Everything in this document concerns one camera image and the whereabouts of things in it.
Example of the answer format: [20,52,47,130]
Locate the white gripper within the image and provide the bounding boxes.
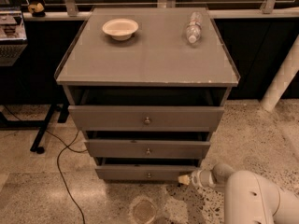
[178,170,215,188]

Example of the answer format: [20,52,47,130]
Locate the grey bottom drawer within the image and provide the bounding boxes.
[95,158,199,181]

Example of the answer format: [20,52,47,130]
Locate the grey drawer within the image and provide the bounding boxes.
[69,105,224,132]
[95,158,199,181]
[85,139,210,159]

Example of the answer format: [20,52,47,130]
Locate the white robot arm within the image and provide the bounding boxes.
[178,163,299,224]

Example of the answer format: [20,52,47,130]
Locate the grey drawer cabinet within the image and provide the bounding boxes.
[54,6,241,170]

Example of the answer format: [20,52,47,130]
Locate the grey middle drawer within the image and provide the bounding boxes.
[85,139,210,159]

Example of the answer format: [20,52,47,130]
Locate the grey top drawer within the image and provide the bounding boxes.
[69,105,224,132]

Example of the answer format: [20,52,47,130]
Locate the clear plastic water bottle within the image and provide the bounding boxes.
[186,11,202,44]

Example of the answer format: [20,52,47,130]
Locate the white paper bowl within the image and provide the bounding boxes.
[102,19,139,41]

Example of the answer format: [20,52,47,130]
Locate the open laptop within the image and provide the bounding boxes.
[0,7,28,67]

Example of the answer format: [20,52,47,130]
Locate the small yellow black object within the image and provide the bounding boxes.
[28,2,45,17]

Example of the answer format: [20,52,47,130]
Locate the black floor cable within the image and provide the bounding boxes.
[0,105,89,224]

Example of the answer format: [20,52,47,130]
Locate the black desk frame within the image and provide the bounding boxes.
[0,104,69,154]

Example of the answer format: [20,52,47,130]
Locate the white diagonal post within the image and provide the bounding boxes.
[261,36,299,112]

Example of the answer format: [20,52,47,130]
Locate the metal railing frame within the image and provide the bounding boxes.
[18,0,299,20]

